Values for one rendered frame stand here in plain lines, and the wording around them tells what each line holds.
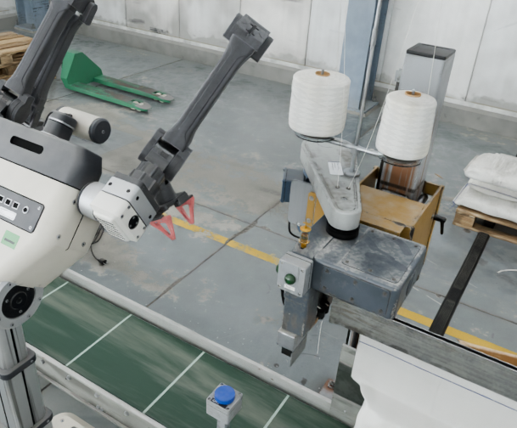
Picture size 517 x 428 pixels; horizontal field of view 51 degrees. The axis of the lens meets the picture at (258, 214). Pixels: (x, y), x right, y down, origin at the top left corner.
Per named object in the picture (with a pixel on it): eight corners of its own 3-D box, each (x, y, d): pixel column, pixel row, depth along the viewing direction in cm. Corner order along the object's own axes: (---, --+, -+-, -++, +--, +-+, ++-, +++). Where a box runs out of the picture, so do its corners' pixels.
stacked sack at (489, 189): (463, 191, 416) (468, 173, 408) (489, 164, 463) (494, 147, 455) (520, 210, 395) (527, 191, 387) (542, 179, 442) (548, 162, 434)
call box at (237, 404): (205, 413, 161) (205, 399, 158) (221, 395, 167) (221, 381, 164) (227, 425, 157) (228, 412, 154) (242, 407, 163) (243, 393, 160)
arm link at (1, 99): (-20, 106, 156) (-4, 115, 156) (3, 82, 160) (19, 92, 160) (-11, 123, 165) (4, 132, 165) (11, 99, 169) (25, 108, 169)
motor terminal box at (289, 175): (278, 209, 185) (281, 179, 179) (280, 195, 194) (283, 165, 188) (302, 211, 184) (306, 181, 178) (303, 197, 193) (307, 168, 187)
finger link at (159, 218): (192, 228, 152) (177, 199, 149) (178, 241, 146) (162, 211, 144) (174, 233, 155) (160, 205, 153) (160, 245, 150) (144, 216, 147)
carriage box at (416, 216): (320, 285, 177) (333, 201, 161) (360, 239, 202) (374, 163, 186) (393, 314, 167) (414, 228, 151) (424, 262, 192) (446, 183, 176)
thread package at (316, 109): (277, 132, 157) (282, 73, 149) (303, 115, 170) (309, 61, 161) (328, 146, 150) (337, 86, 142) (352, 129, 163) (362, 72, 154)
